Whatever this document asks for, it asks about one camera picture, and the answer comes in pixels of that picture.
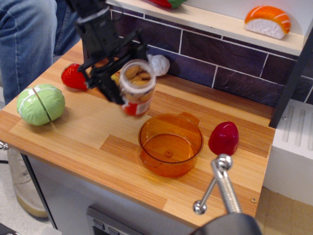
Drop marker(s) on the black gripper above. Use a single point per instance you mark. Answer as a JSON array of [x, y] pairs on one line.
[[110, 52]]

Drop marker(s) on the clear almond jar red label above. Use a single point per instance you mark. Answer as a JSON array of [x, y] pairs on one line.
[[137, 83]]

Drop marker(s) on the orange transparent plastic pot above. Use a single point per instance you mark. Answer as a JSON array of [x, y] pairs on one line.
[[170, 144]]

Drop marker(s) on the toy ice cream cone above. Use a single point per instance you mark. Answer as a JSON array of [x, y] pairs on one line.
[[159, 63]]

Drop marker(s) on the dark shelf left support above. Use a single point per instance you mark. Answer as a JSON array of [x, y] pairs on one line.
[[85, 52]]

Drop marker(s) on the red toy strawberry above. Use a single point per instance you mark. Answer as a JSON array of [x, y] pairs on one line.
[[72, 78]]

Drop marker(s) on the red toy chili pepper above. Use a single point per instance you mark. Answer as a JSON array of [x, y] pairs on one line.
[[173, 4]]

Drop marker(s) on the light wooden shelf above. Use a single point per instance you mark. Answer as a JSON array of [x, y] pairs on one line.
[[214, 23]]

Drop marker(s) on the green toy cabbage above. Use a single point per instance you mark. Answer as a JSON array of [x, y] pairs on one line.
[[40, 104]]

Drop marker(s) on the person in blue jeans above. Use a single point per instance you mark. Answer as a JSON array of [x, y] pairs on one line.
[[33, 35]]

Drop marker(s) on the dark red toy egg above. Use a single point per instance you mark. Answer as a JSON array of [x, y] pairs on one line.
[[224, 139]]

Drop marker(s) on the small metal knob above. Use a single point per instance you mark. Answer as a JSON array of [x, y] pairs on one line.
[[4, 146]]

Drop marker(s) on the grey cabinet with control panel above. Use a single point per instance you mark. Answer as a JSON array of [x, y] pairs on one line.
[[67, 199]]

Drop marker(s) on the toy salmon sushi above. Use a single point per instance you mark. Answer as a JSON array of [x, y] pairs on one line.
[[268, 20]]

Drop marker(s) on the beige shoe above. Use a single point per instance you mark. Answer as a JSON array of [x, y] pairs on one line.
[[24, 188]]

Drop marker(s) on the white ribbed appliance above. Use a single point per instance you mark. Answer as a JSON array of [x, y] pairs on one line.
[[290, 166]]

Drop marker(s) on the dark shelf side post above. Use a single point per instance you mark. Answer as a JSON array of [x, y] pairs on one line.
[[294, 78]]

